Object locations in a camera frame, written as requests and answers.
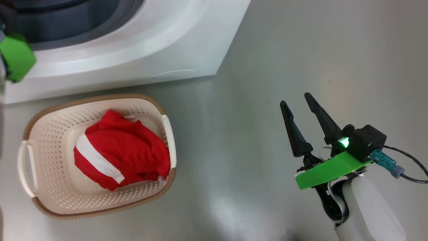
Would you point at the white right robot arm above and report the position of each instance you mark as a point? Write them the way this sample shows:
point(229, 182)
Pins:
point(367, 214)

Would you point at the white front-load washing machine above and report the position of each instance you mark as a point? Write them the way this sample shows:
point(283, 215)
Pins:
point(150, 40)

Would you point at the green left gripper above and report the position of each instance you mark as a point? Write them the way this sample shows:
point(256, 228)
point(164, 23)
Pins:
point(16, 57)

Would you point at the red garment white stripe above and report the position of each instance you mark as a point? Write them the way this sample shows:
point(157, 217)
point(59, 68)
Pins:
point(133, 150)

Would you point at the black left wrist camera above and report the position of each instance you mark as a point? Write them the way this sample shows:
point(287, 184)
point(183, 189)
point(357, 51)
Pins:
point(6, 15)

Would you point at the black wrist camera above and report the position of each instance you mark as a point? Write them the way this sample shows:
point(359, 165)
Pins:
point(6, 15)
point(367, 142)

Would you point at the teal right camera connector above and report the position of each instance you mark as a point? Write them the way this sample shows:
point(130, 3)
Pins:
point(384, 162)

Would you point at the grey rubber door gasket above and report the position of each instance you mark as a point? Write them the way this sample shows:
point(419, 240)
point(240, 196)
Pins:
point(100, 28)

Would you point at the white drain filter cover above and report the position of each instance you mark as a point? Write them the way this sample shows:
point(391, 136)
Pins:
point(175, 75)

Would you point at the cream laundry basket brown rim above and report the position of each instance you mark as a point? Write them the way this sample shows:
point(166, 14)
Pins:
point(50, 150)

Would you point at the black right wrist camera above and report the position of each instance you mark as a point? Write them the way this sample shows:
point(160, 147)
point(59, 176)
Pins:
point(367, 142)

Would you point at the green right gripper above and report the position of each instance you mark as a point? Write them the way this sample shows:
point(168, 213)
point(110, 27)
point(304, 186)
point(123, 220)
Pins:
point(327, 170)

